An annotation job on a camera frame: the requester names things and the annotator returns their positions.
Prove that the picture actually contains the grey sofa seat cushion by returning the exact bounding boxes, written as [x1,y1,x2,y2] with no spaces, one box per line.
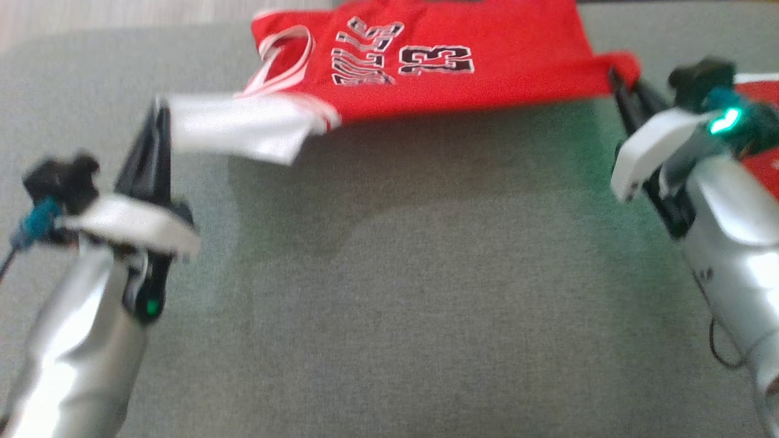
[0,0,779,438]

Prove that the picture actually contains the left cable with teal plug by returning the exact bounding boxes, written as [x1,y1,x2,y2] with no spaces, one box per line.
[0,201,61,280]

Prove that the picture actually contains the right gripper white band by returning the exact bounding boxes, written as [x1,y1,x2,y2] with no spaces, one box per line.
[609,68,740,239]

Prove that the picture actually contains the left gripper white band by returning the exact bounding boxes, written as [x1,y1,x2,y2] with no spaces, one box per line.
[61,100,201,323]

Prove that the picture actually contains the red shorts with white stripe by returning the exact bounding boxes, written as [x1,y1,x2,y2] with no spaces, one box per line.
[733,73,779,201]

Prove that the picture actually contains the red basketball jersey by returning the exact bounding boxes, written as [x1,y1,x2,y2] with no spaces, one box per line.
[164,0,641,166]

